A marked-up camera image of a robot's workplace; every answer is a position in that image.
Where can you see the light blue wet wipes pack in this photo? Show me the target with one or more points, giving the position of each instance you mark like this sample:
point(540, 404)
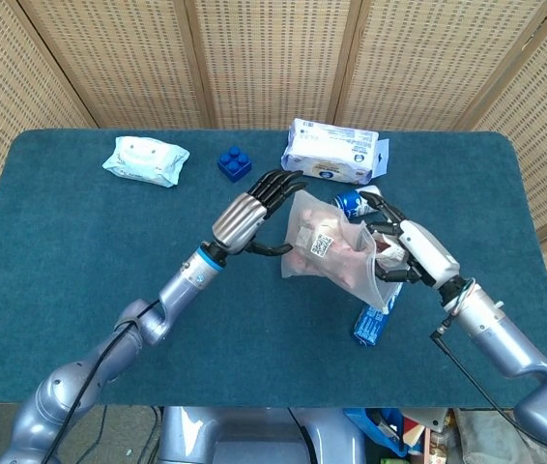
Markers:
point(145, 162)

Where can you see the white blue tissue package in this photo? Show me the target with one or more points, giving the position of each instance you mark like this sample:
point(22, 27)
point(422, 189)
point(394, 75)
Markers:
point(331, 150)

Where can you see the translucent white plastic zip bag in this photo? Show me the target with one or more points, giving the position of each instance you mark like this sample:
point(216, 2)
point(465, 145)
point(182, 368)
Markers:
point(371, 286)

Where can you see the woven wicker folding screen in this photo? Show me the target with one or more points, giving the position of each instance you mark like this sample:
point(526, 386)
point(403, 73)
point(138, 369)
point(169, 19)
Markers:
point(273, 58)

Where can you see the blue plastic bin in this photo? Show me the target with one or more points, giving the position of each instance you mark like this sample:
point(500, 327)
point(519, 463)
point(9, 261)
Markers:
point(365, 420)

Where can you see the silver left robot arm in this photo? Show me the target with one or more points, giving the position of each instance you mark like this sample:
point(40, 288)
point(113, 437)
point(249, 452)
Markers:
point(181, 285)

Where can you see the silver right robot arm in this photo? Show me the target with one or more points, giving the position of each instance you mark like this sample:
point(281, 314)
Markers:
point(496, 333)

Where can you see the blue cardboard box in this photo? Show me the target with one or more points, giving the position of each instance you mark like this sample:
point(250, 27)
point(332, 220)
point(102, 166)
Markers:
point(370, 328)

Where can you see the teal table cover cloth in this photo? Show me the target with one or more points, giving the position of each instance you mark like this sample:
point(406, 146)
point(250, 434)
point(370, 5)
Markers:
point(264, 348)

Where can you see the blue toy building block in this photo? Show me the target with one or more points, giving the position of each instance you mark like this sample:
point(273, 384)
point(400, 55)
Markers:
point(235, 165)

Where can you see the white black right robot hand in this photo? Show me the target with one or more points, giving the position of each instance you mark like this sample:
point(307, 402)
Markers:
point(428, 251)

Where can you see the blue white drink can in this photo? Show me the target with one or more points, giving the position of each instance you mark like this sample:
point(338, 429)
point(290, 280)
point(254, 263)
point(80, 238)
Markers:
point(348, 200)

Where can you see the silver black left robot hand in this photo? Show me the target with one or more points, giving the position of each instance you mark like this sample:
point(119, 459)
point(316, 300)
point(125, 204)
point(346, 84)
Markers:
point(239, 220)

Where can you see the silver blue robot torso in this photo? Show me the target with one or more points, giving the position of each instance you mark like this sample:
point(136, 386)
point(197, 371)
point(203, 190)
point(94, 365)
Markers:
point(254, 435)

